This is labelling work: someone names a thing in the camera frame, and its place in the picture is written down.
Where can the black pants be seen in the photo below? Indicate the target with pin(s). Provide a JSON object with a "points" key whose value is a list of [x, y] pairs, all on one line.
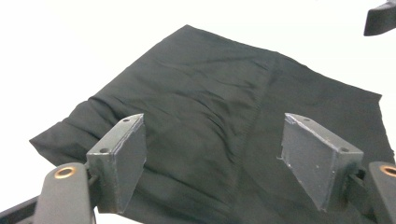
{"points": [[202, 109]]}

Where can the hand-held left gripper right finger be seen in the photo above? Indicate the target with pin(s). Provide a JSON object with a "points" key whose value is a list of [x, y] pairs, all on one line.
{"points": [[317, 158]]}

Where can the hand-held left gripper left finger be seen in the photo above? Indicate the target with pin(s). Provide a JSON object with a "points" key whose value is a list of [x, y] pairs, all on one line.
{"points": [[121, 161]]}

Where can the white table mat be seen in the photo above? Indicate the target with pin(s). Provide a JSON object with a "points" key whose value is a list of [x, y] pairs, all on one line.
{"points": [[62, 46]]}

